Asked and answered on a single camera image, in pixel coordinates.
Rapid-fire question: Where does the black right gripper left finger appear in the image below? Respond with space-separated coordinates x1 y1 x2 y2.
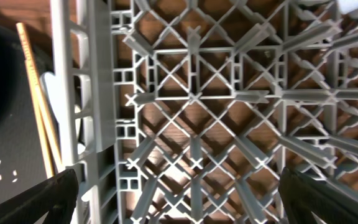
0 169 79 223

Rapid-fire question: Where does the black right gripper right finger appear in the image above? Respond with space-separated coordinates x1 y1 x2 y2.
278 167 358 224

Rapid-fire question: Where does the grey dishwasher rack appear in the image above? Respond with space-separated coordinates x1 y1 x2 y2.
50 0 358 223

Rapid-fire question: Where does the wooden chopstick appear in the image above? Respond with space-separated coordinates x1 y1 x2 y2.
16 22 65 172
30 90 55 179

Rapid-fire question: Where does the round black tray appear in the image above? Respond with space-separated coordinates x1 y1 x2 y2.
0 20 65 214

